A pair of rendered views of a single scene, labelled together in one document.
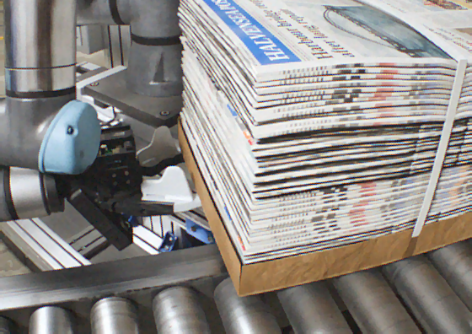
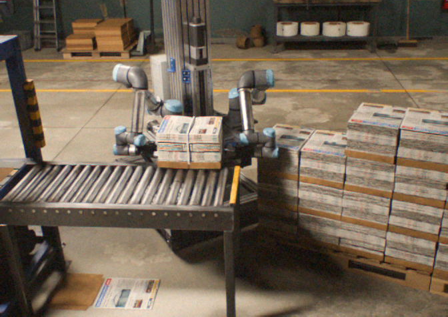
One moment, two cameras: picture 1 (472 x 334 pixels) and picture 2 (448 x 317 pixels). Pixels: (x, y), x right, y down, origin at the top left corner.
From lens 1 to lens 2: 2.65 m
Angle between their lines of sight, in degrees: 21
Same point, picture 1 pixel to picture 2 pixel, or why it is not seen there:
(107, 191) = (147, 152)
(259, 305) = (161, 169)
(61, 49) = (139, 126)
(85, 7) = (155, 113)
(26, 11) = (135, 119)
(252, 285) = (159, 165)
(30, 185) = (133, 148)
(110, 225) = (147, 160)
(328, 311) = (169, 171)
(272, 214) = (161, 153)
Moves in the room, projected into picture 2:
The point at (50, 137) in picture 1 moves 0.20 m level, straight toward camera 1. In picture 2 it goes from (136, 139) to (133, 153)
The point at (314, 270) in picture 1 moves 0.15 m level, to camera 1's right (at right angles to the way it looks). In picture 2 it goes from (169, 165) to (192, 168)
